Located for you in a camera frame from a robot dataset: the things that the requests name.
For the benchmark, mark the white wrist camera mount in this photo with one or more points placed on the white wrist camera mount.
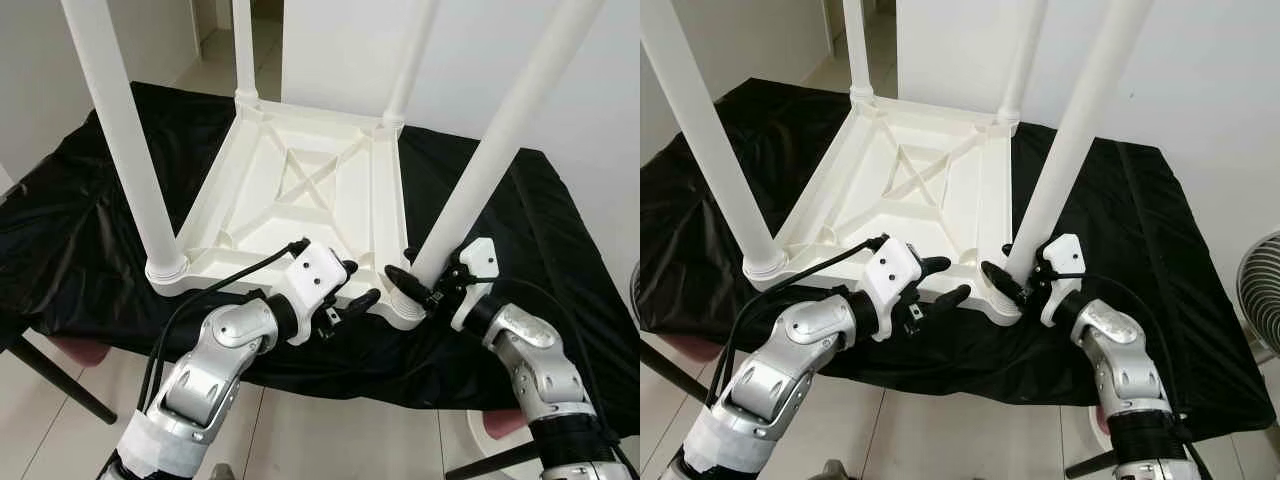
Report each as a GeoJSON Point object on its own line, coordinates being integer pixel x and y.
{"type": "Point", "coordinates": [895, 267]}
{"type": "Point", "coordinates": [478, 260]}
{"type": "Point", "coordinates": [315, 270]}
{"type": "Point", "coordinates": [1065, 255]}

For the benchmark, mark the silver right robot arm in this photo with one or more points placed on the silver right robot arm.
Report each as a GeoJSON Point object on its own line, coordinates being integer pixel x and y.
{"type": "Point", "coordinates": [535, 350]}
{"type": "Point", "coordinates": [1125, 350]}

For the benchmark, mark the white standing fan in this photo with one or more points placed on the white standing fan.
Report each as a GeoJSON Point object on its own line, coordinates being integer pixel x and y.
{"type": "Point", "coordinates": [1262, 295]}

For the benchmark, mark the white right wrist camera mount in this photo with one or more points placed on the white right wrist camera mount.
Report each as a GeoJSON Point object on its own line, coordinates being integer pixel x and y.
{"type": "Point", "coordinates": [1065, 255]}
{"type": "Point", "coordinates": [478, 260]}

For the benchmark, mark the grey robot left foot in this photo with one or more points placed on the grey robot left foot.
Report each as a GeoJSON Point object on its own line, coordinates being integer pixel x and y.
{"type": "Point", "coordinates": [222, 472]}
{"type": "Point", "coordinates": [832, 471]}

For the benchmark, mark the white plastic table leg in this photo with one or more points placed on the white plastic table leg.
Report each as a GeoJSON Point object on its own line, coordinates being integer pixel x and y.
{"type": "Point", "coordinates": [410, 60]}
{"type": "Point", "coordinates": [700, 120]}
{"type": "Point", "coordinates": [500, 130]}
{"type": "Point", "coordinates": [1080, 120]}
{"type": "Point", "coordinates": [125, 140]}
{"type": "Point", "coordinates": [245, 50]}
{"type": "Point", "coordinates": [1022, 55]}
{"type": "Point", "coordinates": [858, 45]}

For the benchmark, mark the white plastic table top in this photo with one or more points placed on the white plastic table top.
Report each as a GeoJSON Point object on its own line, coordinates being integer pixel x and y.
{"type": "Point", "coordinates": [250, 240]}
{"type": "Point", "coordinates": [850, 235]}

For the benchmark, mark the red plastic stool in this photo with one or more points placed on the red plastic stool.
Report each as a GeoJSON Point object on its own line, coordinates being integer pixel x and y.
{"type": "Point", "coordinates": [78, 350]}

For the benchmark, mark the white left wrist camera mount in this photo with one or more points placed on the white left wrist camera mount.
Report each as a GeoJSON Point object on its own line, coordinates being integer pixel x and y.
{"type": "Point", "coordinates": [895, 267]}
{"type": "Point", "coordinates": [315, 270]}

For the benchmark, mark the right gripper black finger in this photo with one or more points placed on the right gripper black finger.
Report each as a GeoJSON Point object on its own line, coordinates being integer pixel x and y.
{"type": "Point", "coordinates": [408, 283]}
{"type": "Point", "coordinates": [1001, 277]}

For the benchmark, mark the white round plastic object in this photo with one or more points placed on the white round plastic object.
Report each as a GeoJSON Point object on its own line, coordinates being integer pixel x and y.
{"type": "Point", "coordinates": [478, 438]}

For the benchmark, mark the black tablecloth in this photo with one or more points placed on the black tablecloth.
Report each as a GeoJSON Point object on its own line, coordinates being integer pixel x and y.
{"type": "Point", "coordinates": [1150, 300]}
{"type": "Point", "coordinates": [80, 230]}

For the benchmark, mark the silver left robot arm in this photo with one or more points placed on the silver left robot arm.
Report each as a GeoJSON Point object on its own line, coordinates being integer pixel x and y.
{"type": "Point", "coordinates": [810, 335]}
{"type": "Point", "coordinates": [225, 335]}

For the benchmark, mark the pink plastic object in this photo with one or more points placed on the pink plastic object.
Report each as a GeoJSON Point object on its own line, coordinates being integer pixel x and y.
{"type": "Point", "coordinates": [507, 424]}

